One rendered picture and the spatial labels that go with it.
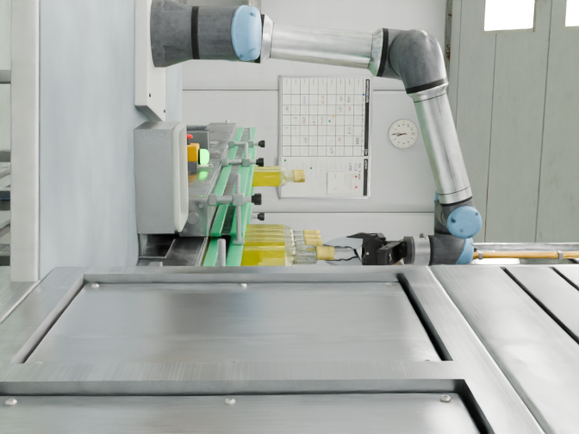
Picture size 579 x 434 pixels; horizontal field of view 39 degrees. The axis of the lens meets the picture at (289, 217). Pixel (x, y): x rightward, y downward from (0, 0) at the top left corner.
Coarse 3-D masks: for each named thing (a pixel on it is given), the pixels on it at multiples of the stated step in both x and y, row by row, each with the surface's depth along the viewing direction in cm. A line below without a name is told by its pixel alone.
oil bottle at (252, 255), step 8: (248, 248) 194; (256, 248) 194; (264, 248) 194; (272, 248) 194; (280, 248) 194; (288, 248) 194; (248, 256) 192; (256, 256) 192; (264, 256) 192; (272, 256) 193; (280, 256) 193; (288, 256) 193; (296, 256) 194; (240, 264) 193; (248, 264) 193; (256, 264) 193; (264, 264) 193; (272, 264) 193; (280, 264) 193; (288, 264) 193; (296, 264) 195
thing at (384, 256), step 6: (384, 246) 194; (390, 246) 194; (396, 246) 196; (378, 252) 190; (384, 252) 190; (390, 252) 192; (396, 252) 197; (378, 258) 191; (384, 258) 190; (390, 258) 191; (396, 258) 197; (378, 264) 191; (384, 264) 190; (390, 264) 193
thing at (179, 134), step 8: (176, 128) 168; (184, 128) 181; (176, 136) 166; (184, 136) 182; (176, 144) 166; (184, 144) 183; (176, 152) 167; (184, 152) 183; (176, 160) 167; (184, 160) 183; (176, 168) 167; (184, 168) 184; (176, 176) 168; (184, 176) 184; (176, 184) 168; (184, 184) 185; (176, 192) 168; (184, 192) 185; (176, 200) 169; (184, 200) 185; (176, 208) 169; (184, 208) 186; (176, 216) 170; (184, 216) 182; (176, 224) 170; (184, 224) 179
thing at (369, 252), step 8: (376, 232) 206; (376, 240) 198; (384, 240) 199; (392, 240) 205; (400, 240) 205; (408, 240) 199; (368, 248) 198; (376, 248) 198; (408, 248) 198; (368, 256) 199; (408, 256) 198; (368, 264) 199; (376, 264) 199
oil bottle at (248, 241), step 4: (248, 240) 200; (252, 240) 200; (256, 240) 200; (260, 240) 200; (264, 240) 200; (268, 240) 200; (272, 240) 200; (276, 240) 200; (280, 240) 200; (284, 240) 200; (288, 240) 200; (292, 240) 202; (244, 244) 198; (248, 244) 198; (252, 244) 198; (256, 244) 198; (260, 244) 198; (264, 244) 198; (268, 244) 198; (272, 244) 198; (276, 244) 198; (280, 244) 198; (284, 244) 198; (288, 244) 198; (292, 244) 199
